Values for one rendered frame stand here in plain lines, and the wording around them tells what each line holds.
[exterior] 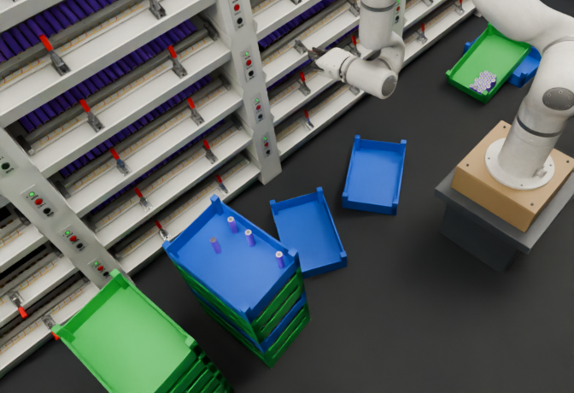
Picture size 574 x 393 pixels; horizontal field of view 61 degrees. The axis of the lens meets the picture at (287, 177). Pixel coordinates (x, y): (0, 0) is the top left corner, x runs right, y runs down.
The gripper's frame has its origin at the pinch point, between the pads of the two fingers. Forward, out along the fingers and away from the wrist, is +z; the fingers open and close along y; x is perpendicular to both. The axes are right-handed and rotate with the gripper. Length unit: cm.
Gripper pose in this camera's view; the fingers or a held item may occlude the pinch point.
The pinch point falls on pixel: (314, 54)
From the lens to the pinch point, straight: 166.3
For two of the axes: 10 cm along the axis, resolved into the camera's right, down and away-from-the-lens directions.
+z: -6.4, -4.5, 6.3
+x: -2.2, -6.8, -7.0
